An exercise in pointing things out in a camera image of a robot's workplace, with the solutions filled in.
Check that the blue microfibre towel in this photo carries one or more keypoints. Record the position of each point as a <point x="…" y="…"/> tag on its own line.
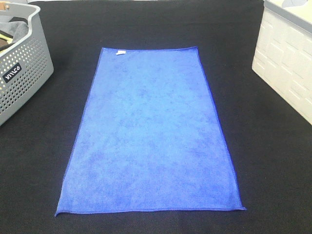
<point x="149" y="139"/>

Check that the white plastic storage box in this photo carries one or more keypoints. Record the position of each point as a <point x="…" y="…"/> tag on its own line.
<point x="283" y="53"/>

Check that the grey perforated laundry basket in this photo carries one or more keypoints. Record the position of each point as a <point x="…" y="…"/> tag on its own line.
<point x="26" y="65"/>

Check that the grey folded cloth in basket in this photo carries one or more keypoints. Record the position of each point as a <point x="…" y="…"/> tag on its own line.
<point x="15" y="30"/>

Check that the yellow cloth in basket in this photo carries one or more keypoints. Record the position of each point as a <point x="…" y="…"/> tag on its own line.
<point x="5" y="39"/>

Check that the brown cloth in basket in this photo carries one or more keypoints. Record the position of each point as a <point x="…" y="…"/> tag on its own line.
<point x="4" y="45"/>

